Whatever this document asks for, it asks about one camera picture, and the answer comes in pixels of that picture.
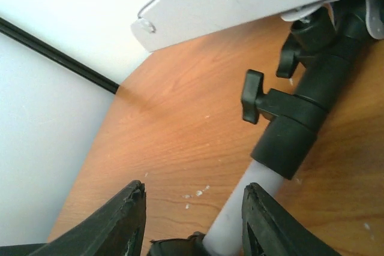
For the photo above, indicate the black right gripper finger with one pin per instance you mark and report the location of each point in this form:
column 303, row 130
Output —
column 269, row 229

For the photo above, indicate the silver tripod music stand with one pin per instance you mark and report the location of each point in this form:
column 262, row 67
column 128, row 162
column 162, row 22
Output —
column 316, row 58

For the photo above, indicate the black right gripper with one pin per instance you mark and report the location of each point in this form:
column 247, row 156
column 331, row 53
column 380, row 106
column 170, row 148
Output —
column 116, row 228

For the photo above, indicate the left black frame post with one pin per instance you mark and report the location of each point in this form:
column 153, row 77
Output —
column 55, row 55

